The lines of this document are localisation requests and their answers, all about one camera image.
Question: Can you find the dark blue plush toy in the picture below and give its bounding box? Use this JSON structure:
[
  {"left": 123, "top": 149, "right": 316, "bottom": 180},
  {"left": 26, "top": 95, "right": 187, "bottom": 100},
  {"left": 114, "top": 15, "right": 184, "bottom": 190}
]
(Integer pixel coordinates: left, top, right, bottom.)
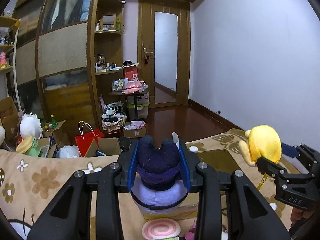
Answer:
[{"left": 131, "top": 135, "right": 188, "bottom": 213}]

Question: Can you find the open brown cardboard box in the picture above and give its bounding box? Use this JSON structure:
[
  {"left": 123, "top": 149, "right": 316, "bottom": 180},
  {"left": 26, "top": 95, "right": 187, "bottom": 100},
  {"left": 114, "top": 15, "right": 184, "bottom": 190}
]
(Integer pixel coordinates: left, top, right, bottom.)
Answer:
[{"left": 84, "top": 138, "right": 120, "bottom": 158}]

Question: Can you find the wooden door with glass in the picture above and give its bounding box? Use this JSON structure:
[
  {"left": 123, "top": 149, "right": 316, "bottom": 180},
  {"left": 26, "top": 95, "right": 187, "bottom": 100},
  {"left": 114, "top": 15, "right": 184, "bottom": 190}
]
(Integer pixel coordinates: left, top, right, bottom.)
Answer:
[{"left": 138, "top": 0, "right": 191, "bottom": 108}]

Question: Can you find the wooden corner shelf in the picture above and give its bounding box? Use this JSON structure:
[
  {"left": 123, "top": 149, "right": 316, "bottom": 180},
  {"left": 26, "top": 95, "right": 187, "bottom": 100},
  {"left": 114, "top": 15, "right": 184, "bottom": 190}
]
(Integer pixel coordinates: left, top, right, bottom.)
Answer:
[{"left": 87, "top": 0, "right": 125, "bottom": 129}]

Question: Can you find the yellow plush toy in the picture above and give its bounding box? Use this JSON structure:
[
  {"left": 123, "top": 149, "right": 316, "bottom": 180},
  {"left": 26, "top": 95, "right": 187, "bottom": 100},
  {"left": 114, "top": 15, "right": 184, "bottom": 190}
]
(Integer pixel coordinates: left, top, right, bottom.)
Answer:
[{"left": 238, "top": 125, "right": 282, "bottom": 167}]

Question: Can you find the basket with lace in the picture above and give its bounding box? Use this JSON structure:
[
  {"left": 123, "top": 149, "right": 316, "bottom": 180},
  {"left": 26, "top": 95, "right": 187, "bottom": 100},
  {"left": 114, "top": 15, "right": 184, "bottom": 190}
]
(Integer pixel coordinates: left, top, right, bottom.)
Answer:
[{"left": 101, "top": 113, "right": 126, "bottom": 132}]

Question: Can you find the left side open shelf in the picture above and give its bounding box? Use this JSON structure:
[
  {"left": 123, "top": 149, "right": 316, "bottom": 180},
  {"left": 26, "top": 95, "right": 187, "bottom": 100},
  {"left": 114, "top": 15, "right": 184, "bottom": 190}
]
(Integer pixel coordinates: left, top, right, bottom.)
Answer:
[{"left": 1, "top": 15, "right": 22, "bottom": 111}]

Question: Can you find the red paper bag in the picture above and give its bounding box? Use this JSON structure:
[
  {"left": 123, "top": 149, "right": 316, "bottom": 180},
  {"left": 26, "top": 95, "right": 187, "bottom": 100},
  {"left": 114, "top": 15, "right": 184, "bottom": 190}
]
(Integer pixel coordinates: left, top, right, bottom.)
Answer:
[{"left": 74, "top": 121, "right": 104, "bottom": 157}]

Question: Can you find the small cardboard box on floor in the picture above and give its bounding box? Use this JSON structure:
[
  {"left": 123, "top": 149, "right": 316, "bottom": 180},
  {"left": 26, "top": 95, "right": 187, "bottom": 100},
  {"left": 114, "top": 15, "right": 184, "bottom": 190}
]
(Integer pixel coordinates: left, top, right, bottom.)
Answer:
[{"left": 123, "top": 121, "right": 146, "bottom": 138}]

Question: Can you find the wooden sliding wardrobe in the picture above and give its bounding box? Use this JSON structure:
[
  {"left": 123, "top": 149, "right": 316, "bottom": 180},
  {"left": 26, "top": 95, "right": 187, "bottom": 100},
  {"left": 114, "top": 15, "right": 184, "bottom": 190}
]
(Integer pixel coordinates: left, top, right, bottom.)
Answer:
[{"left": 13, "top": 0, "right": 96, "bottom": 139}]

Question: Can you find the small cluttered table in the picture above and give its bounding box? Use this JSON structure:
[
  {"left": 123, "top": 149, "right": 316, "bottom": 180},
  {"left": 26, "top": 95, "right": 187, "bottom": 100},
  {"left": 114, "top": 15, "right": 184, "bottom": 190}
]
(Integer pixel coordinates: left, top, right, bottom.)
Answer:
[{"left": 110, "top": 78, "right": 150, "bottom": 120}]

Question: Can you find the pink swirl plush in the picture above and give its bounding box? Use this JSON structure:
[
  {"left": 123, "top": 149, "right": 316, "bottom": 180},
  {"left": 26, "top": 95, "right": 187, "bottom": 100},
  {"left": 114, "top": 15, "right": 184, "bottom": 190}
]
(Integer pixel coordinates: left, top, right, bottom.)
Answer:
[{"left": 142, "top": 218, "right": 181, "bottom": 239}]

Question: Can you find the white fluffy plush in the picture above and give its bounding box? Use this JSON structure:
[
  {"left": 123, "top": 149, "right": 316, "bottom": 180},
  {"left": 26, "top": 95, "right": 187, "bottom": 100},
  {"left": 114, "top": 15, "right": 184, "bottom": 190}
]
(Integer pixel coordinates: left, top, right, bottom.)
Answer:
[{"left": 20, "top": 113, "right": 43, "bottom": 139}]

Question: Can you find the printed cardboard box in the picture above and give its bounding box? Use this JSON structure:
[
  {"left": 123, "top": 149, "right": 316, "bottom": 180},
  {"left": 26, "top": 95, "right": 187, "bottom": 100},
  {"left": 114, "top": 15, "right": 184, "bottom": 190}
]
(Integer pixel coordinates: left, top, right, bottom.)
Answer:
[{"left": 140, "top": 193, "right": 199, "bottom": 220}]

